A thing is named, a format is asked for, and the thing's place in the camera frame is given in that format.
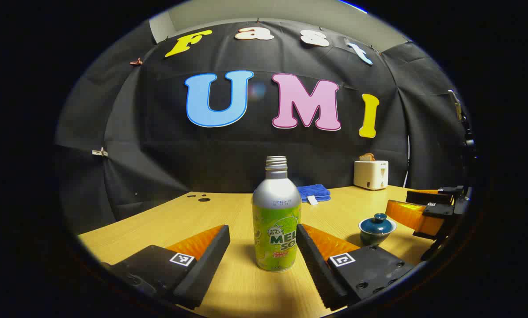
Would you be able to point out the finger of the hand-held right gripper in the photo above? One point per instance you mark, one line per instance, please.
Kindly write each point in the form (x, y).
(412, 216)
(427, 197)

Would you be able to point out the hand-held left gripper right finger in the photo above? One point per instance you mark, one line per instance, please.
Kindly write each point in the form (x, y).
(317, 269)

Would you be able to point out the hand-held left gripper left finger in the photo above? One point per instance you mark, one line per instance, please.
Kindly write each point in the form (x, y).
(206, 265)

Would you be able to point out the dark teal teacup lid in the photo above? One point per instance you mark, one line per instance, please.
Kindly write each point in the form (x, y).
(378, 224)

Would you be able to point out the silver green water bottle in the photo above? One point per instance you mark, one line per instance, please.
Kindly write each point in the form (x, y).
(276, 198)

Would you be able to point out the white toaster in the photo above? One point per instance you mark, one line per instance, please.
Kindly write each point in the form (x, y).
(370, 174)

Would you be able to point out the toast slice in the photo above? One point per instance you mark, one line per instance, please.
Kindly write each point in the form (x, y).
(366, 157)

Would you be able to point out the blue folded towel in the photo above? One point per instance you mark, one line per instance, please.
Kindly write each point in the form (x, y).
(312, 191)

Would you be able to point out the black backdrop cloth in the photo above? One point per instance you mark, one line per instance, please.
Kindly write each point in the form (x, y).
(157, 145)

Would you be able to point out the silver metal clip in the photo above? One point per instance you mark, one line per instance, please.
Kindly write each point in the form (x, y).
(99, 153)

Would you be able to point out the copper clip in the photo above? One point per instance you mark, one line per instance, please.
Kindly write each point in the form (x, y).
(136, 62)

